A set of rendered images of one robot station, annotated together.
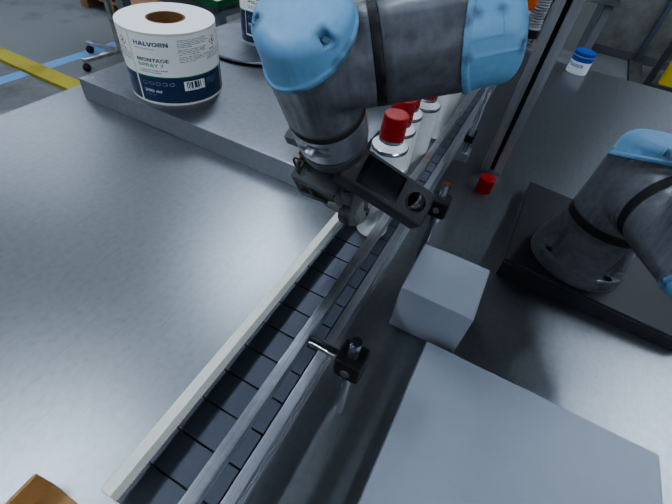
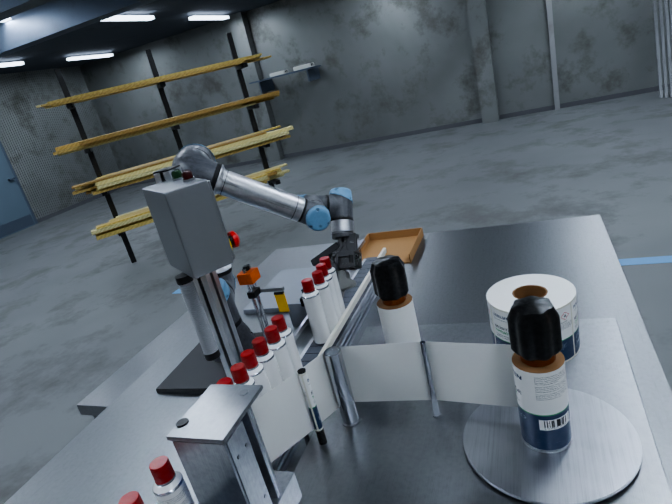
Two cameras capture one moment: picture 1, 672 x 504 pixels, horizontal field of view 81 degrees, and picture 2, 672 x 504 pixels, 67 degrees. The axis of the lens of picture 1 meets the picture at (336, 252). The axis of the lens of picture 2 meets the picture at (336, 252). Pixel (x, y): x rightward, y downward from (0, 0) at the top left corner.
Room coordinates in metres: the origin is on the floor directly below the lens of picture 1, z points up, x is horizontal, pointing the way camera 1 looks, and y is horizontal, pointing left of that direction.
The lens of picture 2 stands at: (1.96, 0.04, 1.62)
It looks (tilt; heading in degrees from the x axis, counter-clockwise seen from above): 20 degrees down; 182
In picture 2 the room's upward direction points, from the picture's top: 14 degrees counter-clockwise
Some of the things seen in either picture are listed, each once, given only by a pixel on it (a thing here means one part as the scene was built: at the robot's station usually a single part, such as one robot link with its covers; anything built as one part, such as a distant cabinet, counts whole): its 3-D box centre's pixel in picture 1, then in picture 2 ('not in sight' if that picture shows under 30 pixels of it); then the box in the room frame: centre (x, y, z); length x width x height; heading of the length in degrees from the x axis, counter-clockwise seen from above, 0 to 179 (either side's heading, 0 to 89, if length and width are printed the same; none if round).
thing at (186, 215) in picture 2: not in sight; (188, 224); (0.88, -0.30, 1.38); 0.17 x 0.10 x 0.19; 33
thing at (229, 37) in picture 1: (257, 42); (546, 439); (1.20, 0.31, 0.89); 0.31 x 0.31 x 0.01
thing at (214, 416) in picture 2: not in sight; (216, 410); (1.24, -0.25, 1.14); 0.14 x 0.11 x 0.01; 158
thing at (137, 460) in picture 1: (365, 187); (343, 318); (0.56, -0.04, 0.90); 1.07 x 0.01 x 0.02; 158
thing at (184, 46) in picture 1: (172, 53); (532, 318); (0.88, 0.43, 0.95); 0.20 x 0.20 x 0.14
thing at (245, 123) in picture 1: (293, 74); (468, 429); (1.10, 0.19, 0.86); 0.80 x 0.67 x 0.05; 158
